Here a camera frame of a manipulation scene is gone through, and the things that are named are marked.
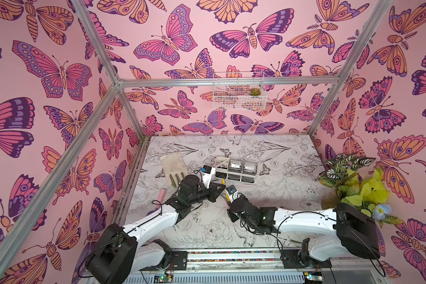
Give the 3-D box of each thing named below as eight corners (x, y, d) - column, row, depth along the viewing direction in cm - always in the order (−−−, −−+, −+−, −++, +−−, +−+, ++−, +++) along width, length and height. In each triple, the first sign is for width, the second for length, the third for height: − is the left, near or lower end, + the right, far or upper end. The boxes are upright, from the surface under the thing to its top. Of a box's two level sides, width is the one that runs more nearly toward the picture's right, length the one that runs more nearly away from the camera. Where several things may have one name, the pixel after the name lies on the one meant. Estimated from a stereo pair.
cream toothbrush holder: (214, 179, 102) (213, 168, 93) (217, 167, 107) (216, 155, 98) (253, 185, 99) (257, 175, 90) (254, 173, 104) (257, 162, 95)
